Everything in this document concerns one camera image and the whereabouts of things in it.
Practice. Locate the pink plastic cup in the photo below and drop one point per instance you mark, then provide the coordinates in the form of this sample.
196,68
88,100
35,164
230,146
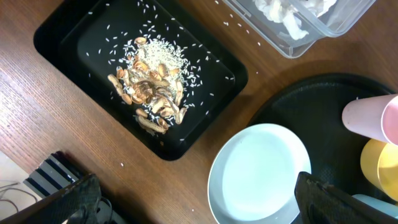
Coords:
374,117

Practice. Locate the peanut shells and rice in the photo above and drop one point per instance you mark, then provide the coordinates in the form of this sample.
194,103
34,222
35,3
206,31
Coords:
168,79

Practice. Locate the clear plastic waste bin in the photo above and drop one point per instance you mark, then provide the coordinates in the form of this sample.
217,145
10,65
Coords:
339,19

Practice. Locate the blue plastic cup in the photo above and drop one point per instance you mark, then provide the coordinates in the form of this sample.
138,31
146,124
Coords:
384,207

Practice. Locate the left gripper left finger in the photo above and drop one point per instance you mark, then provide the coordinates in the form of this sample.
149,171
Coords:
76,203

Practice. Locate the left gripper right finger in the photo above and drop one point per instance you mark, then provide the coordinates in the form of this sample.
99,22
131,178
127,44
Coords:
323,203

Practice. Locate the white napkin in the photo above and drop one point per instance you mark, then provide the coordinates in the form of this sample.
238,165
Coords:
281,11

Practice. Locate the yellow plastic bowl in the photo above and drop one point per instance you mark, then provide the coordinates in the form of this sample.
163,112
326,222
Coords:
379,165

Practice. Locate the round black serving tray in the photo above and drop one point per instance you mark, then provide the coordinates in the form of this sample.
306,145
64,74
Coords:
312,109

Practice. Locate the grey round plate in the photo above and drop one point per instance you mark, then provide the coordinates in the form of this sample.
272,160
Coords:
253,177

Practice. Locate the black rectangular tray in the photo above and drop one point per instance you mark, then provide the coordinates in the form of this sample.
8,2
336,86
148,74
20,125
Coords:
57,41

